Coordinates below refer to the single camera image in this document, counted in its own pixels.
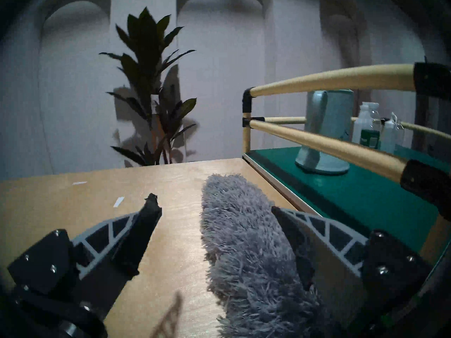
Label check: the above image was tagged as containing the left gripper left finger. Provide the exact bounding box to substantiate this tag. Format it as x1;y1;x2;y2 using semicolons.
7;193;162;306

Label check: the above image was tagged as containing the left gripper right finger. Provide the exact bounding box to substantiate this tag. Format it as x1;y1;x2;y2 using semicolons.
271;207;433;327

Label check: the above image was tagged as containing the grey fluffy duster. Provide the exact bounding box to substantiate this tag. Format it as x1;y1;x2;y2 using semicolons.
200;174;339;338

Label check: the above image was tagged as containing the green shelf cart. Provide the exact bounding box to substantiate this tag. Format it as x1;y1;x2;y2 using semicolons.
242;61;451;271

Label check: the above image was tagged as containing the curved wooden side table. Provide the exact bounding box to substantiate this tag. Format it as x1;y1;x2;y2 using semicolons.
0;158;303;338

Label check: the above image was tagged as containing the green label water bottle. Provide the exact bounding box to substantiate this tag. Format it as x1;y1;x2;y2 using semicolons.
360;102;382;149

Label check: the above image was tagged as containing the white nozzle cap squeeze bottle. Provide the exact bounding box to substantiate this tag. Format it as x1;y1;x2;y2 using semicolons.
381;112;398;155

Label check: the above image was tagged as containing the white opaque plastic bottle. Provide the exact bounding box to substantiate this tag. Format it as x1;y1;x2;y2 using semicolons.
352;103;373;144

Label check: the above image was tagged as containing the light blue watering can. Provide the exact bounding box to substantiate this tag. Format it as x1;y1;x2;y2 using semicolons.
295;89;354;175

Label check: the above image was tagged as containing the tall dark leafy plant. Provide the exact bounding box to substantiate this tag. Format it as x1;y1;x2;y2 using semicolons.
99;7;198;166

